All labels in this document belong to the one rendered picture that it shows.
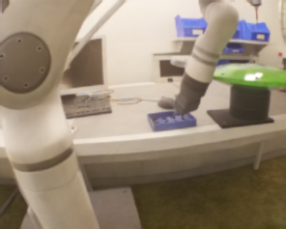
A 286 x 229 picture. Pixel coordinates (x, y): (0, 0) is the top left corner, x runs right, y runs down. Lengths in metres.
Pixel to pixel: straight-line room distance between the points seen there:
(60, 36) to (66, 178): 0.16
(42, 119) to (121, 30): 1.23
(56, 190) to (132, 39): 1.28
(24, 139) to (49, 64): 0.09
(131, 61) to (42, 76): 1.25
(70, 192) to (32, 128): 0.09
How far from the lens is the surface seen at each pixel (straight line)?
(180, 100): 0.52
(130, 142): 0.50
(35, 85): 0.18
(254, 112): 0.60
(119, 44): 1.41
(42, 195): 0.24
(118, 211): 0.38
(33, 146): 0.21
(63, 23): 0.19
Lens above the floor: 1.13
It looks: 18 degrees down
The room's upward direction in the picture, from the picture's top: 4 degrees counter-clockwise
